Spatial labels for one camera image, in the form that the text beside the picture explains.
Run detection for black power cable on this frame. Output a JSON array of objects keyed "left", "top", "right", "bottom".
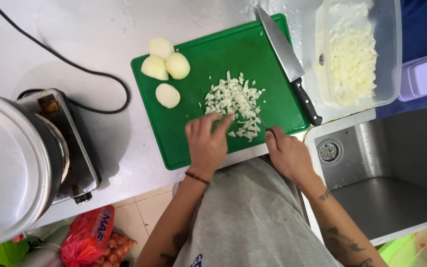
[{"left": 0, "top": 0, "right": 131, "bottom": 115}]

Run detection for pile of chopped onion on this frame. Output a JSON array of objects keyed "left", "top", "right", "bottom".
[{"left": 199, "top": 70, "right": 267, "bottom": 142}]

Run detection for green plastic cutting board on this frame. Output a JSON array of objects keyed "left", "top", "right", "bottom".
[{"left": 131, "top": 14, "right": 311, "bottom": 171}]

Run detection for person's grey shirt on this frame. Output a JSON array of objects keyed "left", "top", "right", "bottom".
[{"left": 173, "top": 157, "right": 344, "bottom": 267}]

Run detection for blue cloth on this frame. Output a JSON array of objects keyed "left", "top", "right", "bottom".
[{"left": 375, "top": 0, "right": 427, "bottom": 119}]

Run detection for small thin-bladed knife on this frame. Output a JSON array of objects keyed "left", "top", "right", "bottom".
[{"left": 240, "top": 96, "right": 275, "bottom": 135}]

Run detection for green plastic basket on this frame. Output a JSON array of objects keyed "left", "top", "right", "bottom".
[{"left": 378, "top": 227, "right": 427, "bottom": 267}]

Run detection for net bag of shallots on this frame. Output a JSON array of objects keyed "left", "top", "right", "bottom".
[{"left": 87, "top": 233, "right": 137, "bottom": 267}]

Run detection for black-handled chef's knife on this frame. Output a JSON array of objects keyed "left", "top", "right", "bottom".
[{"left": 255, "top": 4, "right": 323, "bottom": 127}]

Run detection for aluminium pot lid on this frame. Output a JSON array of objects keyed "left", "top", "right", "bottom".
[{"left": 0, "top": 91, "right": 53, "bottom": 247}]

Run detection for clear plastic container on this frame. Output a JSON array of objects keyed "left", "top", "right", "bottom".
[{"left": 314, "top": 0, "right": 403, "bottom": 110}]

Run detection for person's right hand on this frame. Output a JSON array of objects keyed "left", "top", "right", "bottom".
[{"left": 264, "top": 126, "right": 316, "bottom": 184}]

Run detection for stainless steel sink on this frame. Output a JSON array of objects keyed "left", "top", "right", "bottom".
[{"left": 304, "top": 106, "right": 427, "bottom": 247}]

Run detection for peeled onion half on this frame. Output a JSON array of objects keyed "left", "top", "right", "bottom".
[
  {"left": 149, "top": 37, "right": 175, "bottom": 60},
  {"left": 165, "top": 52, "right": 191, "bottom": 80},
  {"left": 155, "top": 83, "right": 181, "bottom": 109},
  {"left": 141, "top": 56, "right": 170, "bottom": 81}
]

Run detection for heap of diced onion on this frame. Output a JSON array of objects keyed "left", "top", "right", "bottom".
[{"left": 317, "top": 3, "right": 379, "bottom": 108}]

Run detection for person's left hand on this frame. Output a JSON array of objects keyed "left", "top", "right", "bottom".
[{"left": 185, "top": 112, "right": 236, "bottom": 183}]

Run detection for dark cord bracelet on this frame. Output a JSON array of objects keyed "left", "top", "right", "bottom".
[{"left": 185, "top": 171, "right": 210, "bottom": 185}]

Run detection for steel electric hot plate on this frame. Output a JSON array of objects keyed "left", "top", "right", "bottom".
[{"left": 17, "top": 88, "right": 101, "bottom": 205}]

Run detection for red plastic bag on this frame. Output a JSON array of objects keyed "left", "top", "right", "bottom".
[{"left": 61, "top": 205, "right": 115, "bottom": 267}]

